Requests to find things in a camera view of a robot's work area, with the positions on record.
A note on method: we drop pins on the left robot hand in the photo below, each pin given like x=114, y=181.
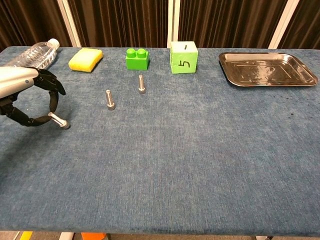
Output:
x=15, y=80

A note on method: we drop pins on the green toy building brick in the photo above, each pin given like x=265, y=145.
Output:
x=136, y=62

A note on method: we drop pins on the shiny metal tray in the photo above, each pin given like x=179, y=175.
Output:
x=265, y=70

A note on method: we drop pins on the clear plastic water bottle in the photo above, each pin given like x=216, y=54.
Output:
x=37, y=55

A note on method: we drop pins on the white upright frame post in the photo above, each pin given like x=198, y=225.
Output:
x=173, y=22

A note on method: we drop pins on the dark brown curtain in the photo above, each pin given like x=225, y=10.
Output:
x=125, y=22

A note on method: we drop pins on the white slanted frame post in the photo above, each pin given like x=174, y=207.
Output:
x=68, y=22
x=283, y=22

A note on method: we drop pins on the yellow floor tape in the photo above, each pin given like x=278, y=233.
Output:
x=26, y=235

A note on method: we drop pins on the green cube with numbers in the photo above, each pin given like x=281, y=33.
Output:
x=183, y=62

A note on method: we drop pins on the yellow sponge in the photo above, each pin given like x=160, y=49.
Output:
x=85, y=60

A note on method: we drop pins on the silver bolt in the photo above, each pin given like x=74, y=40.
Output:
x=60, y=121
x=141, y=86
x=110, y=101

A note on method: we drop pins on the orange object under table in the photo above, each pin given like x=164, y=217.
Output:
x=93, y=236

